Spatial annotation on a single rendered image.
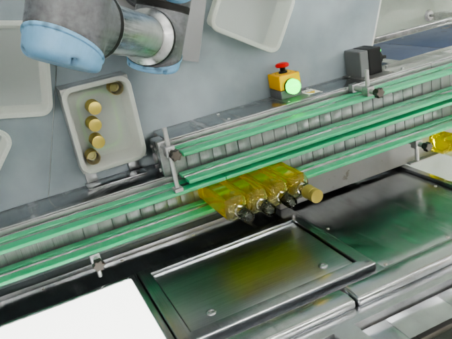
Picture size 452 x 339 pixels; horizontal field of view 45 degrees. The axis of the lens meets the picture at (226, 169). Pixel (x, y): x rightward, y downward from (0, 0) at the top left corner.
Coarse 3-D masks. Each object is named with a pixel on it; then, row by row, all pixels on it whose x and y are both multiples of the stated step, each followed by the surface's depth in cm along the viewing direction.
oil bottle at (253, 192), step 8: (240, 176) 143; (232, 184) 139; (240, 184) 138; (248, 184) 137; (256, 184) 136; (248, 192) 132; (256, 192) 132; (264, 192) 132; (248, 200) 132; (256, 200) 131; (248, 208) 133; (256, 208) 132
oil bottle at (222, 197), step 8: (216, 184) 140; (224, 184) 139; (200, 192) 145; (208, 192) 139; (216, 192) 135; (224, 192) 134; (232, 192) 134; (240, 192) 133; (208, 200) 141; (216, 200) 135; (224, 200) 130; (232, 200) 130; (240, 200) 130; (216, 208) 137; (224, 208) 131; (232, 208) 129; (224, 216) 133; (232, 216) 130
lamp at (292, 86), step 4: (288, 80) 156; (292, 80) 155; (296, 80) 155; (288, 84) 155; (292, 84) 154; (296, 84) 155; (300, 84) 156; (288, 88) 155; (292, 88) 155; (296, 88) 155; (300, 88) 156; (288, 92) 157; (292, 92) 155; (296, 92) 156
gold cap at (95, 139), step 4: (92, 136) 141; (96, 136) 139; (100, 136) 140; (92, 140) 139; (96, 140) 140; (100, 140) 140; (104, 140) 140; (92, 144) 140; (96, 144) 140; (100, 144) 140; (104, 144) 141; (96, 148) 140
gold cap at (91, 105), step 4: (88, 100) 140; (92, 100) 139; (88, 104) 137; (92, 104) 137; (96, 104) 137; (100, 104) 138; (88, 108) 137; (92, 108) 137; (96, 108) 138; (100, 108) 138; (92, 112) 137; (96, 112) 138
